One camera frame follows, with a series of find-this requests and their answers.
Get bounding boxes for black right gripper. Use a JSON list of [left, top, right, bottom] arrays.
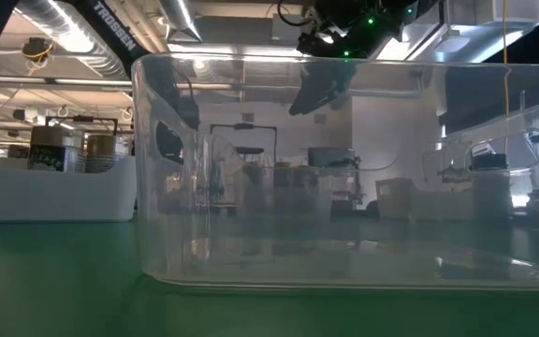
[[288, 0, 419, 117]]

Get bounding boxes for large cork-lid spice jar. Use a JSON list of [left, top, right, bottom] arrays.
[[26, 125, 84, 174], [84, 133, 128, 175]]

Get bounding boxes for clear plastic bin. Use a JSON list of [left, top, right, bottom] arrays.
[[236, 172, 345, 217], [131, 51, 539, 294]]

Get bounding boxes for gray metal junction box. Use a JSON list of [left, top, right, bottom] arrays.
[[271, 12, 305, 47]]

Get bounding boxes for long gray metal pipe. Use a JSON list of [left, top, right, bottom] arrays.
[[175, 81, 423, 98]]

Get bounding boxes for fluorescent light panel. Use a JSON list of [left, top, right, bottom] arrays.
[[167, 43, 306, 65]]

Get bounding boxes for green table mat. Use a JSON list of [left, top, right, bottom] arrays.
[[0, 218, 539, 337]]

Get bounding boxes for black station frame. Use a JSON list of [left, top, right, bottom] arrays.
[[209, 122, 279, 155]]

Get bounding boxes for round silver ventilation duct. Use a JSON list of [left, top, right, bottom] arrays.
[[158, 0, 204, 42]]

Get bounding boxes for rectangular silver air duct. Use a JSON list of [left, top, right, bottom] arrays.
[[375, 0, 539, 65]]

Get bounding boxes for yellow black cable reel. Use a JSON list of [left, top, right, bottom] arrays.
[[20, 37, 54, 76]]

